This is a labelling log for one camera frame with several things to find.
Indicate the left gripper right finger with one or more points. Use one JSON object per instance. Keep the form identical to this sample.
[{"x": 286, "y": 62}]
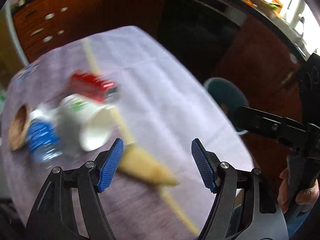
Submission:
[{"x": 243, "y": 207}]

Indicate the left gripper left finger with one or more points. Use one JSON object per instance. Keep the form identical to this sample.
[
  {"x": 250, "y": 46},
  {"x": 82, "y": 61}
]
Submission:
[{"x": 53, "y": 216}]

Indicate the teal trash bin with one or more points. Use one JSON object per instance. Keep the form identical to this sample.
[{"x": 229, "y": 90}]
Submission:
[{"x": 228, "y": 96}]

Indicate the brown wooden kitchen cabinet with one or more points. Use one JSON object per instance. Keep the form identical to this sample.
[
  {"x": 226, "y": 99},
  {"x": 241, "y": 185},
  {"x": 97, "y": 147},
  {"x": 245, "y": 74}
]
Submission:
[{"x": 43, "y": 25}]

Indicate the person's right hand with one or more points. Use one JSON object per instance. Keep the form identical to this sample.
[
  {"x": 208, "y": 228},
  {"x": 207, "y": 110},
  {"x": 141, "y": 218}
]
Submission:
[{"x": 306, "y": 198}]

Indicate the clear plastic water bottle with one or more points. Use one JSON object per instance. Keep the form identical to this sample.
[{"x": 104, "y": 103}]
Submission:
[{"x": 42, "y": 140}]

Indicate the pale yellow husk piece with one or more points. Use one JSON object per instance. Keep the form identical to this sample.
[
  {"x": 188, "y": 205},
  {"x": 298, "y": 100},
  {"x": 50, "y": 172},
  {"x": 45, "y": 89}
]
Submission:
[{"x": 139, "y": 164}]

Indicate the white paper cup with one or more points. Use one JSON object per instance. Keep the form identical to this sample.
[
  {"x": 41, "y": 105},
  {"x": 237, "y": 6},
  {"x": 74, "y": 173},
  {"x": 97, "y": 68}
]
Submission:
[{"x": 85, "y": 121}]

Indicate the red cola can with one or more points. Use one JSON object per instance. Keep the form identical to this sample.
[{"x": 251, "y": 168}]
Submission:
[{"x": 93, "y": 86}]

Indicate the black oven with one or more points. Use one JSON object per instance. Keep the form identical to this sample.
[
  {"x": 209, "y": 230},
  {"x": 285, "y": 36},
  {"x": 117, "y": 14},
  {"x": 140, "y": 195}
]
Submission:
[{"x": 199, "y": 32}]

